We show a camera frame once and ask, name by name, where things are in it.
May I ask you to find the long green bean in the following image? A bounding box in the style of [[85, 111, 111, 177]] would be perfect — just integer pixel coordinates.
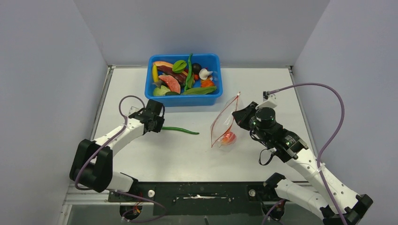
[[162, 127, 200, 135]]

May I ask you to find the clear zip top bag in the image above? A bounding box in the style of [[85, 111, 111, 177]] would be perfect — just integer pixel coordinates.
[[210, 91, 244, 153]]

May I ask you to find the pink watermelon slice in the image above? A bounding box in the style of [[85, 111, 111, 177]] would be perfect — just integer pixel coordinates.
[[159, 75, 181, 94]]

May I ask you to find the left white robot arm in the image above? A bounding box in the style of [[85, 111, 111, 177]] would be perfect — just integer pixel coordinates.
[[69, 99, 165, 193]]

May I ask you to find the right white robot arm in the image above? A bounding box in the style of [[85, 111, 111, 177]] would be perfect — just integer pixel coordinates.
[[232, 102, 373, 225]]

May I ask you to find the pale green cabbage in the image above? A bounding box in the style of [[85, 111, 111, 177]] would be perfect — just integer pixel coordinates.
[[153, 85, 170, 97]]

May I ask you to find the grey fish piece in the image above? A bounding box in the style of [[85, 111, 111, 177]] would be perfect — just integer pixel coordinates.
[[152, 80, 164, 89]]

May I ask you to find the yellow banana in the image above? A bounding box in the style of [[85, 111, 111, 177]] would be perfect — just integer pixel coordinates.
[[152, 64, 159, 83]]

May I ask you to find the flat green leaf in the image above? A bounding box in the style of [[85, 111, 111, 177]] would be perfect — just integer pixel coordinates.
[[181, 86, 217, 95]]

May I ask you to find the orange carrot piece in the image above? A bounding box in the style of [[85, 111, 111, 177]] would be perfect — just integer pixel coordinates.
[[201, 79, 215, 88]]

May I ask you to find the upright green bean pod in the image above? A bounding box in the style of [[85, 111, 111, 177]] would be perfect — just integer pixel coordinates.
[[184, 53, 193, 91]]

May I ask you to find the white mushroom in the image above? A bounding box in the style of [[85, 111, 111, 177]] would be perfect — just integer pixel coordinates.
[[199, 68, 213, 80]]

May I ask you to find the blue plastic bin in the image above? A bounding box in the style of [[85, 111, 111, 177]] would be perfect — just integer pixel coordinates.
[[145, 53, 223, 107]]

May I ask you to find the black plum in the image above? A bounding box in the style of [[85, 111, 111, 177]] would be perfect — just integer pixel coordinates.
[[191, 63, 202, 75]]

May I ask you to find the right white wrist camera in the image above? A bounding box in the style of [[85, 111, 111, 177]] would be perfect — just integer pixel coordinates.
[[256, 91, 277, 109]]

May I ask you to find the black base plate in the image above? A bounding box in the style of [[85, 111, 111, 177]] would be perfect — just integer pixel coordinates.
[[108, 182, 288, 218]]

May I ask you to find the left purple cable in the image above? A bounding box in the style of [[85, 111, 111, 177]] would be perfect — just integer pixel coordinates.
[[74, 95, 168, 224]]

